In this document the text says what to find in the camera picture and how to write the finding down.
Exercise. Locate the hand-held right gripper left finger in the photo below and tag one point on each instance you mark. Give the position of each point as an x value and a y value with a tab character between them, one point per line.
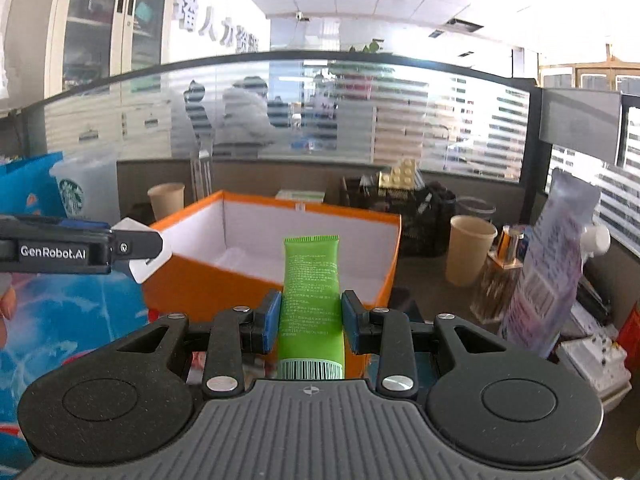
272	319

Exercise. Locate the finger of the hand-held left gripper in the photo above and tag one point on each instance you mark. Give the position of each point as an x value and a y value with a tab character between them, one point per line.
140	246

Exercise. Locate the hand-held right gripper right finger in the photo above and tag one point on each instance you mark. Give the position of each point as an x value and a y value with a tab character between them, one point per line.
350	321

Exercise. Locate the white rectangular block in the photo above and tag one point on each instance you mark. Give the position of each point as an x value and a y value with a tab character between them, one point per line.
150	270

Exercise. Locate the green plastic tube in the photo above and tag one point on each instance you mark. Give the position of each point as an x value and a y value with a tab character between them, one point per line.
310	305

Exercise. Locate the orange cardboard box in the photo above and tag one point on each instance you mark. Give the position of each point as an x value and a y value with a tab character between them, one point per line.
250	280

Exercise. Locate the person's left hand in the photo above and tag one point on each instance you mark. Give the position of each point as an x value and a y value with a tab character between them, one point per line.
6	305

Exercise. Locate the beige paper cup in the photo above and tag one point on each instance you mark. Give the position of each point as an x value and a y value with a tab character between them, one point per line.
470	252
167	200

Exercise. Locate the frosted plastic cup green logo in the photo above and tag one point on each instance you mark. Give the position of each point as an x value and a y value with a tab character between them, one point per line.
87	187

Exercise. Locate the printed desk mat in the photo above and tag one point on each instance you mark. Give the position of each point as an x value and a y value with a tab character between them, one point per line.
60	320

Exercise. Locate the white and green box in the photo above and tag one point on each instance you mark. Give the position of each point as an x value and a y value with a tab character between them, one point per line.
300	196

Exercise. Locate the black plastic crate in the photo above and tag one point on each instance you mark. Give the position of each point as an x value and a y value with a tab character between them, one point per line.
425	220

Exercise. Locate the yellow pill blister pack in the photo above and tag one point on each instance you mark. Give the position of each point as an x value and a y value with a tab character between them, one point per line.
397	175

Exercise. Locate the gold capped perfume bottle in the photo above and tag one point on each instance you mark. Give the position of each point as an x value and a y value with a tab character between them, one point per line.
502	280

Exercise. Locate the clear plastic cup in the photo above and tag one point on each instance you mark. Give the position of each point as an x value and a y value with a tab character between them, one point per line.
477	207

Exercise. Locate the purple white refill pouch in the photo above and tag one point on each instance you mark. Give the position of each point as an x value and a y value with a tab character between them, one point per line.
547	270

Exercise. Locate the striped glass partition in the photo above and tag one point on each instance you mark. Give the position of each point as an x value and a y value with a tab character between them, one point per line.
350	115

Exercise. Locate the white storage cabinet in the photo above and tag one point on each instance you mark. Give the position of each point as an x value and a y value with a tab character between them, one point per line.
100	30

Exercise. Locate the white plastic box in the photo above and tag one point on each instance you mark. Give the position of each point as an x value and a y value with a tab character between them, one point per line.
595	370

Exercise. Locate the green potted plant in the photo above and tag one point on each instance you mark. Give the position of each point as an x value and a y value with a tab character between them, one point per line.
367	46

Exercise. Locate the red packet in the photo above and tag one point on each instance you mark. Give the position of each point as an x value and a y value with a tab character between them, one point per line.
631	332

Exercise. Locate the grey partition panel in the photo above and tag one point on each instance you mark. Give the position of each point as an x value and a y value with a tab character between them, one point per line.
580	125

